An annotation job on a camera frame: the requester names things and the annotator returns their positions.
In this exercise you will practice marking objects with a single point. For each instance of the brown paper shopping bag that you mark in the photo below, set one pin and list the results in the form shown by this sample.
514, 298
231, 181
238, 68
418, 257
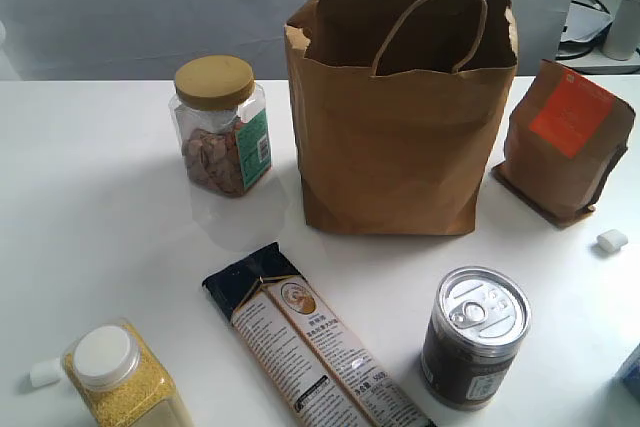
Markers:
396, 105

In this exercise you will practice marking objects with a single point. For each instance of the black noodle package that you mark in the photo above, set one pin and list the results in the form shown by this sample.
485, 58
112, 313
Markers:
320, 367

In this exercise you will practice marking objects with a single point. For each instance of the almond jar with yellow lid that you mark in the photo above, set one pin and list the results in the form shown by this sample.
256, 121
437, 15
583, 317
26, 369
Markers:
220, 116

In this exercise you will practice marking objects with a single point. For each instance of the dark can with pull-tab lid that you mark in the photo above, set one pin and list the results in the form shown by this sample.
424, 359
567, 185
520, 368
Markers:
478, 322

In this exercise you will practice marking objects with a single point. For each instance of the brown pouch with orange label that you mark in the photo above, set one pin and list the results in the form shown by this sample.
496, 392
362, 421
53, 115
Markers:
565, 136

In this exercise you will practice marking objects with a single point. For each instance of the yellow millet jar white cap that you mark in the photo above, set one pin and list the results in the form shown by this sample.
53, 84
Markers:
121, 381

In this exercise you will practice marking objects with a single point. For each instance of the small white block right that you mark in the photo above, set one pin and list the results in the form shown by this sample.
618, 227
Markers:
612, 241

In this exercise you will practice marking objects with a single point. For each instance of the small white block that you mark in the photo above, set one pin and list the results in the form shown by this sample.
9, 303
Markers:
45, 373
612, 241

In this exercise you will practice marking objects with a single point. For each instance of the white backdrop cloth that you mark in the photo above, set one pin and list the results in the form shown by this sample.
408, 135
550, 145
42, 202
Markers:
150, 7

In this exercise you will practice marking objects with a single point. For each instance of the small white block left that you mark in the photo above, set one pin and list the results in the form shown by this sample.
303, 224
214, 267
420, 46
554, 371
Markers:
45, 373

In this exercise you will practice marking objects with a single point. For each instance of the white cylinder bottle in background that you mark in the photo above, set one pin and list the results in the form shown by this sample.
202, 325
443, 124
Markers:
623, 36

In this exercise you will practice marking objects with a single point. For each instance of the blue and white carton corner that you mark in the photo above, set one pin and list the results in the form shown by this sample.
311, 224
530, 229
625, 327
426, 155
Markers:
628, 374

